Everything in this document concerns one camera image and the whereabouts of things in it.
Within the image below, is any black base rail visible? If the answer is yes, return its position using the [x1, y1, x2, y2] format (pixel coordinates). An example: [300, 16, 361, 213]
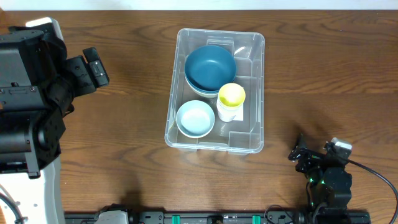
[65, 204, 371, 224]

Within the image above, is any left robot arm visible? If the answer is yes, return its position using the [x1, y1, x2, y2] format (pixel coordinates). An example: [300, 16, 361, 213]
[1, 17, 109, 223]

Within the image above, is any light blue cup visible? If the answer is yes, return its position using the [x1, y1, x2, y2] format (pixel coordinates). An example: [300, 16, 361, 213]
[217, 101, 243, 111]

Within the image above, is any right black cable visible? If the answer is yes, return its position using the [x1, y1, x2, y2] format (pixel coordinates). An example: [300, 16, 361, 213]
[346, 158, 398, 224]

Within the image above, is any grey bowl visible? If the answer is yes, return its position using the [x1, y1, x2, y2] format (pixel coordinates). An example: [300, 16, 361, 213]
[175, 100, 215, 139]

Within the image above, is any black cable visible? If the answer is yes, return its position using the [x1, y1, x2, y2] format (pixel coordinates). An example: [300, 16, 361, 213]
[0, 186, 25, 224]
[346, 158, 398, 224]

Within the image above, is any dark blue bowl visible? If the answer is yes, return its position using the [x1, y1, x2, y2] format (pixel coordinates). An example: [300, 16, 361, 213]
[184, 45, 237, 90]
[185, 74, 237, 95]

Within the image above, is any cream cup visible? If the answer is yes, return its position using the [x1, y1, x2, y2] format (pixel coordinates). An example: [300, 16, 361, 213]
[217, 106, 243, 120]

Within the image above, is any white label in container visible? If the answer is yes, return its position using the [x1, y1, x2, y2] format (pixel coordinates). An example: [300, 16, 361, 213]
[233, 105, 244, 121]

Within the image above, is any left black cable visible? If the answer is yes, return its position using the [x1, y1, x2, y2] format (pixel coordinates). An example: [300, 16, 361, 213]
[0, 186, 25, 224]

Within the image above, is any yellow cup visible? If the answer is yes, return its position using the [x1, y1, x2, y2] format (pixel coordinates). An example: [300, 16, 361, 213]
[218, 83, 246, 108]

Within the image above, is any cream bowl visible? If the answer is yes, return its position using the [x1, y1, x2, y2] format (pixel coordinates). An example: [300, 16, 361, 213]
[192, 89, 220, 98]

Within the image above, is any pink cup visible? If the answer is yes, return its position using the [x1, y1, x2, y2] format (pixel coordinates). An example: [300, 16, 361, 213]
[218, 110, 236, 123]

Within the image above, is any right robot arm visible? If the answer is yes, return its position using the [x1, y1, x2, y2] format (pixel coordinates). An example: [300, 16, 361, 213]
[288, 134, 352, 224]

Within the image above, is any clear plastic storage container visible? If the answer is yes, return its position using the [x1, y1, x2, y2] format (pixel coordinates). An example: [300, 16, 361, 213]
[165, 28, 266, 154]

